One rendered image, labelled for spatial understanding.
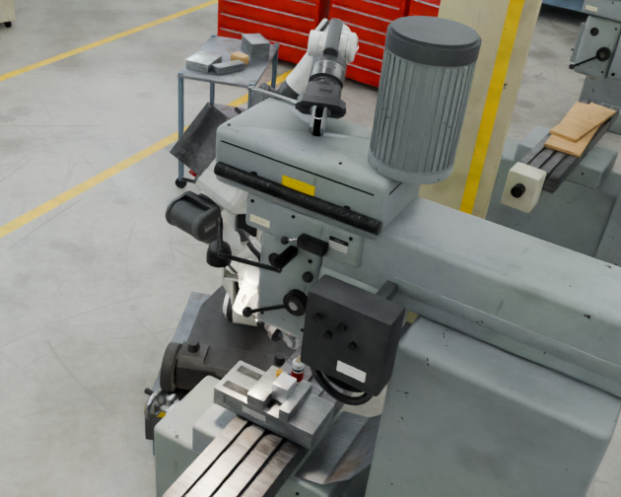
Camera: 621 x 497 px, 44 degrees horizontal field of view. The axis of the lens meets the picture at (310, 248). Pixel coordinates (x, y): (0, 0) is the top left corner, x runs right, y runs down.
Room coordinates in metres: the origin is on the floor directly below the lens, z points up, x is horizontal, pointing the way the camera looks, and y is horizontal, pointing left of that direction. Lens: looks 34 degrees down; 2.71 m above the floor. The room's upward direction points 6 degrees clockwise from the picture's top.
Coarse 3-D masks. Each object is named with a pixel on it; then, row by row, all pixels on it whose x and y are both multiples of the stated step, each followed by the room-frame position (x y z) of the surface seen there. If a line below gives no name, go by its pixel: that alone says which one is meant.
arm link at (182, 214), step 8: (184, 200) 2.05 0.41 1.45; (176, 208) 2.02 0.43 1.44; (184, 208) 2.01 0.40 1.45; (192, 208) 2.01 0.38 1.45; (200, 208) 2.02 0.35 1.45; (176, 216) 2.00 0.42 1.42; (184, 216) 1.98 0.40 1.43; (192, 216) 1.97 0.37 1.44; (176, 224) 1.99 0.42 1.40; (184, 224) 1.97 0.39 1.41; (192, 224) 1.95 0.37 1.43; (208, 240) 2.01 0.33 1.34; (216, 240) 2.02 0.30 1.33
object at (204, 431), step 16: (208, 416) 1.72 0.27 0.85; (224, 416) 1.73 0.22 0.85; (336, 416) 1.78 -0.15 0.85; (192, 432) 1.67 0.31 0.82; (208, 432) 1.65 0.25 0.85; (192, 448) 1.67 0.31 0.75; (288, 480) 1.52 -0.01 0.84; (304, 480) 1.51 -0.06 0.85; (288, 496) 1.51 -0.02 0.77; (304, 496) 1.49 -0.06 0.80; (320, 496) 1.47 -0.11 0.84; (336, 496) 1.52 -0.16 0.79
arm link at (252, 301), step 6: (246, 288) 1.86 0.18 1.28; (240, 294) 1.87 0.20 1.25; (246, 294) 1.85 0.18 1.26; (252, 294) 1.85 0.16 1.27; (240, 300) 1.86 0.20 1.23; (246, 300) 1.84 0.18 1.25; (252, 300) 1.82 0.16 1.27; (234, 306) 1.86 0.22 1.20; (240, 306) 1.85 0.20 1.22; (246, 306) 1.84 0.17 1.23; (252, 306) 1.81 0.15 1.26; (240, 312) 1.84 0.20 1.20
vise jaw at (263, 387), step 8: (272, 368) 1.77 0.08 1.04; (264, 376) 1.73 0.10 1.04; (272, 376) 1.74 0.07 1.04; (256, 384) 1.70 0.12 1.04; (264, 384) 1.70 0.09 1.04; (248, 392) 1.65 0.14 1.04; (256, 392) 1.66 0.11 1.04; (264, 392) 1.66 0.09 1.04; (248, 400) 1.65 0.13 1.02; (256, 400) 1.64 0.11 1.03; (264, 400) 1.63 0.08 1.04
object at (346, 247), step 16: (256, 208) 1.65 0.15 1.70; (272, 208) 1.63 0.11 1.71; (288, 208) 1.62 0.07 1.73; (256, 224) 1.65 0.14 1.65; (272, 224) 1.63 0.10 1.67; (288, 224) 1.61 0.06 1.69; (304, 224) 1.59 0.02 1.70; (320, 224) 1.57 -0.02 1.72; (336, 240) 1.55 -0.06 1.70; (352, 240) 1.53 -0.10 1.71; (336, 256) 1.54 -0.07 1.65; (352, 256) 1.53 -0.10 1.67
